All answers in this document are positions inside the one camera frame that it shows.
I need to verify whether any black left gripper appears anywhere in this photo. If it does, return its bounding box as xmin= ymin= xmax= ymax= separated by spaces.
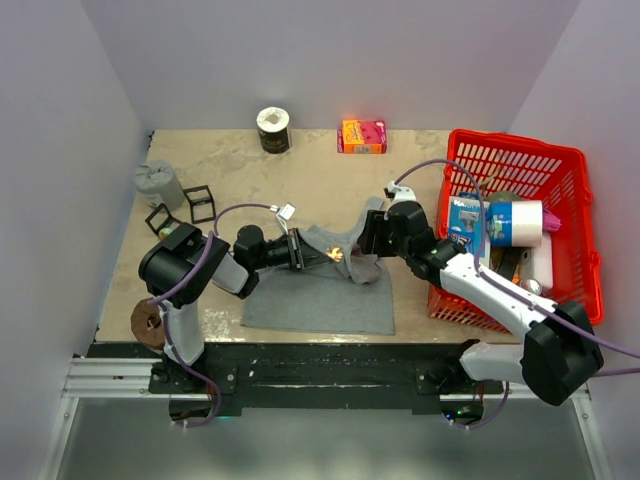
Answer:
xmin=253 ymin=227 xmax=332 ymax=271

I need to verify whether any brown wooden block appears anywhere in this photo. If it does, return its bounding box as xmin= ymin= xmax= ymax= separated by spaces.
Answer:
xmin=130 ymin=298 xmax=165 ymax=351

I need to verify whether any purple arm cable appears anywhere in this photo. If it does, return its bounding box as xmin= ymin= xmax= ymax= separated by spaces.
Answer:
xmin=394 ymin=158 xmax=640 ymax=376
xmin=147 ymin=202 xmax=276 ymax=429

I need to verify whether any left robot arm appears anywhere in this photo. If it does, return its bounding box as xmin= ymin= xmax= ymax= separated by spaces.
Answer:
xmin=138 ymin=223 xmax=335 ymax=392

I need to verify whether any grey paper roll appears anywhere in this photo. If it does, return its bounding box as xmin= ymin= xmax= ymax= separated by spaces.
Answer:
xmin=133 ymin=160 xmax=185 ymax=211

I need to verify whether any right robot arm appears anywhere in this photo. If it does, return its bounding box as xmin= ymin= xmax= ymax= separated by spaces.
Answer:
xmin=357 ymin=201 xmax=604 ymax=406

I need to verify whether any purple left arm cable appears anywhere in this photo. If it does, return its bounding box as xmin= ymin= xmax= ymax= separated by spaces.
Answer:
xmin=147 ymin=202 xmax=276 ymax=429

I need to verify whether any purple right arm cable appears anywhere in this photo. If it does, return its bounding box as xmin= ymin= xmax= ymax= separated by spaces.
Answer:
xmin=394 ymin=158 xmax=640 ymax=376

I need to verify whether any grey sleeveless shirt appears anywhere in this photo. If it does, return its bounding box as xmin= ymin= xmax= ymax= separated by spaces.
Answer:
xmin=241 ymin=197 xmax=395 ymax=335

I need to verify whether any blue white wipes roll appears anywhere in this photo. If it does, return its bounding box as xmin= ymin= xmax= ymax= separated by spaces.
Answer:
xmin=486 ymin=200 xmax=543 ymax=247

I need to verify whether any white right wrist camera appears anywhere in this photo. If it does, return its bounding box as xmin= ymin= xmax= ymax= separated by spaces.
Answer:
xmin=384 ymin=181 xmax=416 ymax=205

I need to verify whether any toilet paper roll black wrapper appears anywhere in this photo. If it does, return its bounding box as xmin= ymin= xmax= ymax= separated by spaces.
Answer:
xmin=256 ymin=107 xmax=291 ymax=154

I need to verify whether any blue razor package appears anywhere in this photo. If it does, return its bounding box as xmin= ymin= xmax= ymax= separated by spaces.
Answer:
xmin=447 ymin=196 xmax=491 ymax=266

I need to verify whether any round iridescent brooch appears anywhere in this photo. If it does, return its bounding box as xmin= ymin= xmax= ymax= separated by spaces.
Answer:
xmin=158 ymin=227 xmax=173 ymax=239

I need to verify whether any green round fruit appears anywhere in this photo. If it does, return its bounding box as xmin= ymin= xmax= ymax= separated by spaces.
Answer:
xmin=486 ymin=191 xmax=522 ymax=203

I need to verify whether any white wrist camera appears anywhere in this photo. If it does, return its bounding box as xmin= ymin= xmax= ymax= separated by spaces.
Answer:
xmin=269 ymin=203 xmax=296 ymax=234
xmin=384 ymin=181 xmax=416 ymax=205

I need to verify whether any red plastic basket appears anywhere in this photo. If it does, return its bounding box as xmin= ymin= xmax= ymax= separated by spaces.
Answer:
xmin=436 ymin=129 xmax=604 ymax=325

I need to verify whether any pink packet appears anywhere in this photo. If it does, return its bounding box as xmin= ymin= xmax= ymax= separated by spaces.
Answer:
xmin=542 ymin=208 xmax=562 ymax=233

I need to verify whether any orange pink snack box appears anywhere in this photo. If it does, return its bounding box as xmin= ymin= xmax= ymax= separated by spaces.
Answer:
xmin=337 ymin=119 xmax=388 ymax=155

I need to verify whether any silver drink can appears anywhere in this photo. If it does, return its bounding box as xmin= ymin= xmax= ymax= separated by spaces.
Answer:
xmin=519 ymin=279 xmax=543 ymax=295

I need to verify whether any white box in basket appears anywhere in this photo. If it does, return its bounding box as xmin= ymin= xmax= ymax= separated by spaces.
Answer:
xmin=520 ymin=232 xmax=553 ymax=293

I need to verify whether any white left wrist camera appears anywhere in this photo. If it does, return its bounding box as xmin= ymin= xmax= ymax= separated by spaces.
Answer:
xmin=269 ymin=203 xmax=296 ymax=234

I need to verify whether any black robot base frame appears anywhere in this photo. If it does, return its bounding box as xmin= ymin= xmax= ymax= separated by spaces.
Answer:
xmin=149 ymin=343 xmax=503 ymax=419

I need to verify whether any orange maple leaf brooch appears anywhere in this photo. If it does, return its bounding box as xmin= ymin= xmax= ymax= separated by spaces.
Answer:
xmin=326 ymin=245 xmax=344 ymax=263

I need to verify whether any black brooch display case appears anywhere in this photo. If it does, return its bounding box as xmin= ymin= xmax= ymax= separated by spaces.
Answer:
xmin=183 ymin=185 xmax=217 ymax=224

